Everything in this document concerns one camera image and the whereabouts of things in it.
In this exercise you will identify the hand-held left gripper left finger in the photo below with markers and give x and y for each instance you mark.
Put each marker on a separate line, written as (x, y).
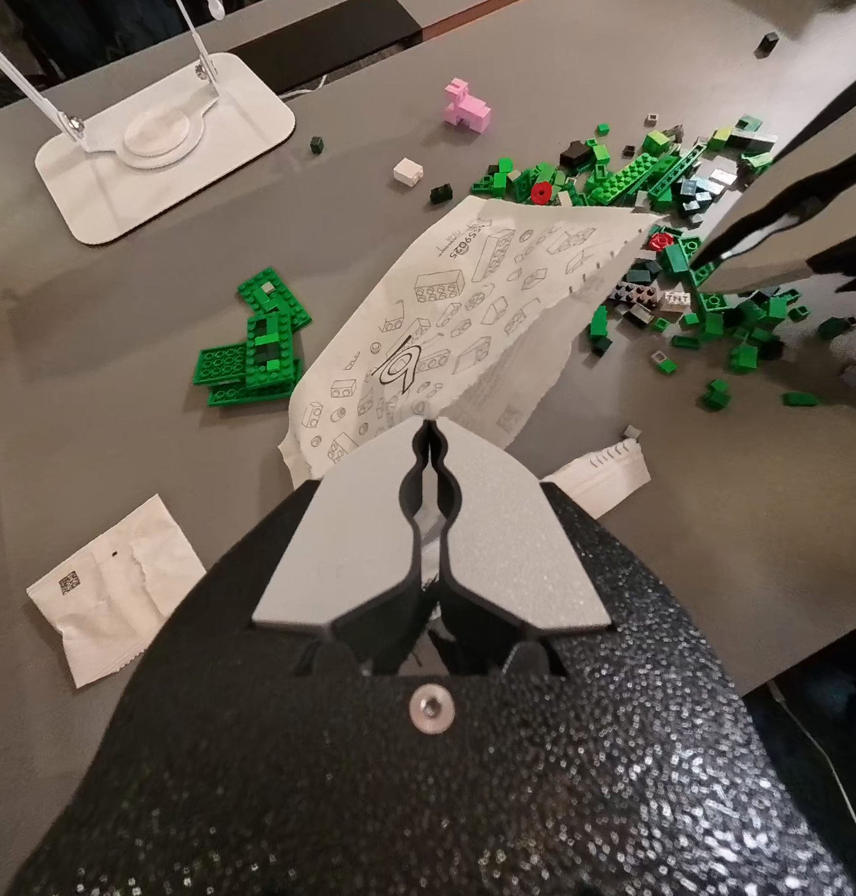
(337, 553)

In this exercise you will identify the torn white paper piece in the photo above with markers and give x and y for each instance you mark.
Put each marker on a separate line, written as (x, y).
(120, 581)

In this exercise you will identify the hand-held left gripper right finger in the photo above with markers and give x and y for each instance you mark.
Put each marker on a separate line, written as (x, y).
(519, 560)

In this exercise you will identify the pink toy brick pig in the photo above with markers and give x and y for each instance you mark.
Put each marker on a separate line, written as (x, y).
(466, 105)

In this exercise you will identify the flat green brick plate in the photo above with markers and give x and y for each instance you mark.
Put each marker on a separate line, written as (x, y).
(277, 297)

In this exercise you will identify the stacked green brick plates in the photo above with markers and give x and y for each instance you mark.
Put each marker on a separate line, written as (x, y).
(249, 374)

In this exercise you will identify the black toy brick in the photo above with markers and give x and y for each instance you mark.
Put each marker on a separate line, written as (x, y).
(767, 44)

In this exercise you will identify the red round brick piece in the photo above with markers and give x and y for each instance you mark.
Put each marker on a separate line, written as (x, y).
(660, 242)
(541, 192)

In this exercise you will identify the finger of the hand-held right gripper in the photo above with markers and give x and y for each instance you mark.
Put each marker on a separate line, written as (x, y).
(820, 241)
(827, 154)

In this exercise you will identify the white lamp base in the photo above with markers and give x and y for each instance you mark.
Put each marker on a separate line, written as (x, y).
(225, 119)

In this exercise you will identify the brown wooden trim strip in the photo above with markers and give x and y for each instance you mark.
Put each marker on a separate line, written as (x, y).
(452, 17)

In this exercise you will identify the grey desk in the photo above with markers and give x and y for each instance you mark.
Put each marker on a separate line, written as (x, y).
(120, 420)

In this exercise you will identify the white toy brick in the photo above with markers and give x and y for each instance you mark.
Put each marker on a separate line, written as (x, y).
(408, 173)

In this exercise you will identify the white torn paper bag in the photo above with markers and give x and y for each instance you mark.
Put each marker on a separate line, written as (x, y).
(603, 476)

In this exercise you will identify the black desk panel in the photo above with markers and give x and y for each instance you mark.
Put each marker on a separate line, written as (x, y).
(330, 35)

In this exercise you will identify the pile of toy bricks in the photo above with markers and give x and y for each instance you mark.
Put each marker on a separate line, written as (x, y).
(638, 175)

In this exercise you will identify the printed paper brick bag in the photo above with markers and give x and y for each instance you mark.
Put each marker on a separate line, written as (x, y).
(470, 294)

